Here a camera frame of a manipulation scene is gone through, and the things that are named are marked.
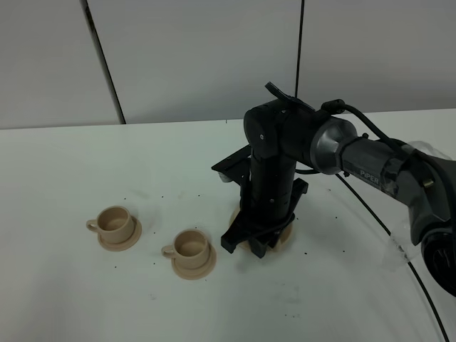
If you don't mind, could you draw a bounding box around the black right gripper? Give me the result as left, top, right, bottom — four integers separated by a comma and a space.
221, 152, 297, 258

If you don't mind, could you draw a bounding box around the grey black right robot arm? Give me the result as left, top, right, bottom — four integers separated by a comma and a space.
214, 98, 455, 294

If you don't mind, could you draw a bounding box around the tan teapot saucer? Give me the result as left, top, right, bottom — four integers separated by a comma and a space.
229, 207, 293, 254

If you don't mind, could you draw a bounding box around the tan teacup near centre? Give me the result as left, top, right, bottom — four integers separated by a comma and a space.
161, 229, 210, 270

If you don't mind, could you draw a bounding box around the tan teacup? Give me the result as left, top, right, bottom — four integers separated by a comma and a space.
161, 229, 210, 270
85, 206, 135, 244

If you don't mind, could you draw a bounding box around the tan saucer near centre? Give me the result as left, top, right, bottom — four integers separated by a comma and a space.
172, 244, 217, 280

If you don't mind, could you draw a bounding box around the tan saucer far left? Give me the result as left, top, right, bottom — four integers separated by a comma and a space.
98, 217, 142, 252

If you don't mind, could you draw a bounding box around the tan teacup far left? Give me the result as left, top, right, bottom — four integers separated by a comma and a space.
85, 206, 135, 244

